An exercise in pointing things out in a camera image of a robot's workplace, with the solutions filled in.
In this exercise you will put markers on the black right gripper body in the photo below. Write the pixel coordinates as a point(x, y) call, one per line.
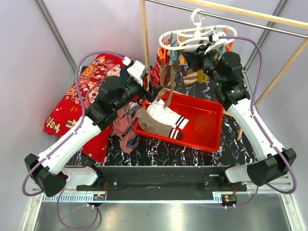
point(205, 62)

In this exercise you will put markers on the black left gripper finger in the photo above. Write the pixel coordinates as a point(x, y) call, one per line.
point(153, 88)
point(151, 96)

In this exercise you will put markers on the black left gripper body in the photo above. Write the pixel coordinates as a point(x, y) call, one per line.
point(133, 90)

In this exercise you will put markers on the white sock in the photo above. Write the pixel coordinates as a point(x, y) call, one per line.
point(165, 115)

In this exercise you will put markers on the white round clip hanger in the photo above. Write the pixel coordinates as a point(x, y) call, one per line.
point(189, 39)

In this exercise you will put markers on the red christmas sock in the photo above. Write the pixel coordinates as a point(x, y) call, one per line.
point(160, 58)

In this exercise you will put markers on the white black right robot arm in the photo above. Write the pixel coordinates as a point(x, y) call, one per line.
point(273, 160)

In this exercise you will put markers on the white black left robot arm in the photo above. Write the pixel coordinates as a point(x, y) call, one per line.
point(48, 169)

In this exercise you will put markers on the mustard yellow hanging sock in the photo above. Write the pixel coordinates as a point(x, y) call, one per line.
point(201, 77)

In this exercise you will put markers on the brown hanging sock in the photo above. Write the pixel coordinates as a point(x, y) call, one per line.
point(190, 77)

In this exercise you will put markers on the taupe ribbed sock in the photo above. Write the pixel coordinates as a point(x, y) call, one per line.
point(150, 125)

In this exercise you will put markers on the pink and teal garment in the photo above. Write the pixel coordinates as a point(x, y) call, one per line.
point(123, 127)

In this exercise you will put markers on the maroon striped cuff sock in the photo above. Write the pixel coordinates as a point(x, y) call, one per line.
point(175, 134)

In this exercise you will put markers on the red plastic bin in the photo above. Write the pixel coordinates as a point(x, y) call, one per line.
point(203, 130)

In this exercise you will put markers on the red cartoon bear pillow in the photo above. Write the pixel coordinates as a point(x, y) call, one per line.
point(80, 96)

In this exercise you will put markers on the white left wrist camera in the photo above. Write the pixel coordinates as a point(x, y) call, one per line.
point(135, 69)

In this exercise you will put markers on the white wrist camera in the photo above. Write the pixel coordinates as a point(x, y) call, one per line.
point(135, 69)
point(217, 40)

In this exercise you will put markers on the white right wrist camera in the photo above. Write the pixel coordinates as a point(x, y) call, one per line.
point(217, 40)

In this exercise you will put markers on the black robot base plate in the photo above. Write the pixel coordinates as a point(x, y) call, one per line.
point(200, 177)

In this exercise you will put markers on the wooden rack frame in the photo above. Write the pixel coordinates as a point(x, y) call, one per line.
point(272, 19)

